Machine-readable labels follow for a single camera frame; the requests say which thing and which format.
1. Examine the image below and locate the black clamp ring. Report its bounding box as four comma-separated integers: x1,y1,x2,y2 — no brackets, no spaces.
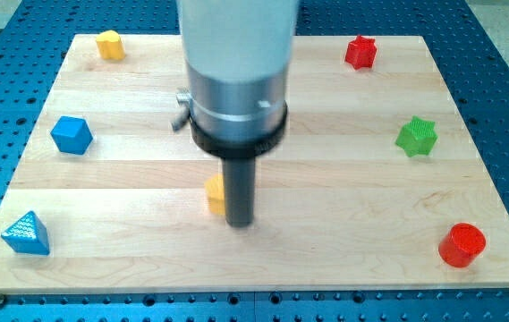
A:
190,103,288,159

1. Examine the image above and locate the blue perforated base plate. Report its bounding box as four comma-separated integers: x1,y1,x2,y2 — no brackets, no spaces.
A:
0,0,509,321

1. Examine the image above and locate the wooden board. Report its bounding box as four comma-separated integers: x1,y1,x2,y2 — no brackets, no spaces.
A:
0,34,509,294

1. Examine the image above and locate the blue triangle block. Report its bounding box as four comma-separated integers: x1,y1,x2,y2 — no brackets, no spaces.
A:
0,211,50,256

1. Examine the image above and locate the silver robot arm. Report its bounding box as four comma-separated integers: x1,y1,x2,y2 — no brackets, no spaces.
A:
173,0,300,227

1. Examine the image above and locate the red star block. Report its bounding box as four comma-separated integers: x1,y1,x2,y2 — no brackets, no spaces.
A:
344,35,378,70

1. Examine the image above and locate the green star block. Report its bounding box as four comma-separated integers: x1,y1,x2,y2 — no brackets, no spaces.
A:
395,115,438,157

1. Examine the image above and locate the yellow hexagon block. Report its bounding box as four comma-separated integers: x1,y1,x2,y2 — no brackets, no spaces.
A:
204,174,225,216

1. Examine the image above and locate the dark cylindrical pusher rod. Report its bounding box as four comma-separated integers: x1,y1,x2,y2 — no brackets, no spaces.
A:
222,158,256,227

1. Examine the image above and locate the blue hexagon block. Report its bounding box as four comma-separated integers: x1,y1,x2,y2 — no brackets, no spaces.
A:
50,116,93,155

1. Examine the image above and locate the red cylinder block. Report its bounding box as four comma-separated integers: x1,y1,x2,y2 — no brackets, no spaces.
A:
438,223,487,268

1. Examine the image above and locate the yellow heart block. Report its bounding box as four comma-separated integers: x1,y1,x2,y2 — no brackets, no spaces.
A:
96,30,126,61

